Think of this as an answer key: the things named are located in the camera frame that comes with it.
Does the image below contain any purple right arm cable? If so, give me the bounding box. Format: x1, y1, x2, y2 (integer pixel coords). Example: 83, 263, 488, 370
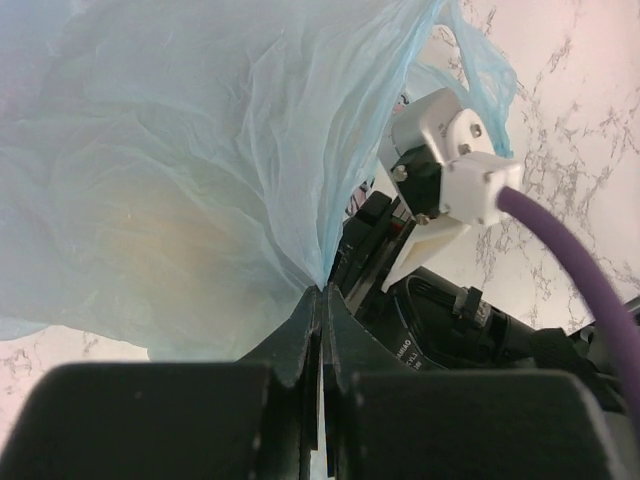
496, 185, 636, 401

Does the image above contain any light blue plastic bag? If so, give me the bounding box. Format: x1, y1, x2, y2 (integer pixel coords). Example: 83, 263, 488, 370
1, 1, 517, 359

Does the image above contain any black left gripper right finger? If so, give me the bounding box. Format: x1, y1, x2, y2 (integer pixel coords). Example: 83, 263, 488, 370
322, 284, 400, 479

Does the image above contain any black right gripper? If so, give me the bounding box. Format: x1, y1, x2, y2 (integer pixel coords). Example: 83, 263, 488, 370
330, 191, 625, 413

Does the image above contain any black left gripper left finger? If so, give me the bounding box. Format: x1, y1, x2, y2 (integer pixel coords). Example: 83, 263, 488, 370
240, 287, 320, 479

